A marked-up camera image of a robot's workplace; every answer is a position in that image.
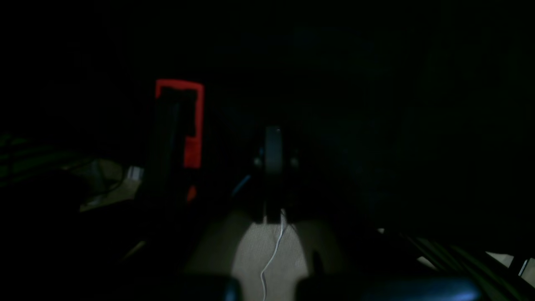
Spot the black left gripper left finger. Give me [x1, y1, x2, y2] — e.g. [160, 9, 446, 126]
[179, 125, 276, 301]

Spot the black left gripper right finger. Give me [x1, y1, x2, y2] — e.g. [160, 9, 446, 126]
[274, 126, 484, 301]

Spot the red black clamp right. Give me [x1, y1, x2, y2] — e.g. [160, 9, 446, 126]
[143, 79, 205, 204]

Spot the white cable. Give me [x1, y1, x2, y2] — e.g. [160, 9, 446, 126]
[260, 211, 289, 301]

